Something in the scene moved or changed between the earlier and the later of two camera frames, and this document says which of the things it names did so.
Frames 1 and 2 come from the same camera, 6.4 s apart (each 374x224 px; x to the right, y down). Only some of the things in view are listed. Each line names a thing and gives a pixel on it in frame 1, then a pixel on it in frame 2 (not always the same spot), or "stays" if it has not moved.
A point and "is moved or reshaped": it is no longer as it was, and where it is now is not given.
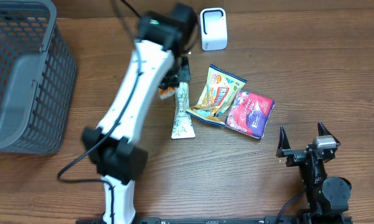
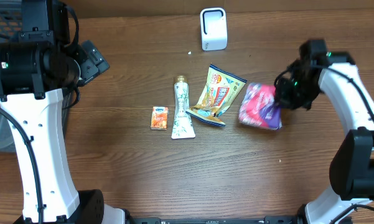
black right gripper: x=295 y=155 to x=282 y=100
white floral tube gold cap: x=182 y=127 stays
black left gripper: x=185 y=76 to x=93 y=61
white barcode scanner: x=213 y=22 stays
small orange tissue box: x=165 y=93 to x=159 y=118
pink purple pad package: x=250 y=114 is moved or reshaped
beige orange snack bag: x=222 y=88 stays
